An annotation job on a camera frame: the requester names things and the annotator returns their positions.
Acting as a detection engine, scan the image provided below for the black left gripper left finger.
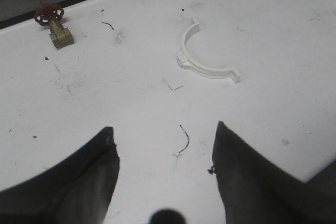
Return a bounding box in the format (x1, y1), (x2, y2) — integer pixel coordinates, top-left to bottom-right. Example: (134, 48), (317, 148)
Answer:
(1, 127), (120, 223)

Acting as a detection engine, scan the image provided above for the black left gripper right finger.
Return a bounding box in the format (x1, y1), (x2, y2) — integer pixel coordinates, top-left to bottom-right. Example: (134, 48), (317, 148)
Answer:
(212, 122), (335, 223)

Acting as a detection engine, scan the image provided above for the white half-ring pipe clamp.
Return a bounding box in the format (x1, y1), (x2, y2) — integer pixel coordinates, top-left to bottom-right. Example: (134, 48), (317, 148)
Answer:
(176, 18), (241, 83)

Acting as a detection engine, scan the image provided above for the brass valve red handwheel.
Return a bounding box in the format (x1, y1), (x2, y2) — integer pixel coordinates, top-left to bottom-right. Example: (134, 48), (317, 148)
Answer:
(34, 3), (74, 49)

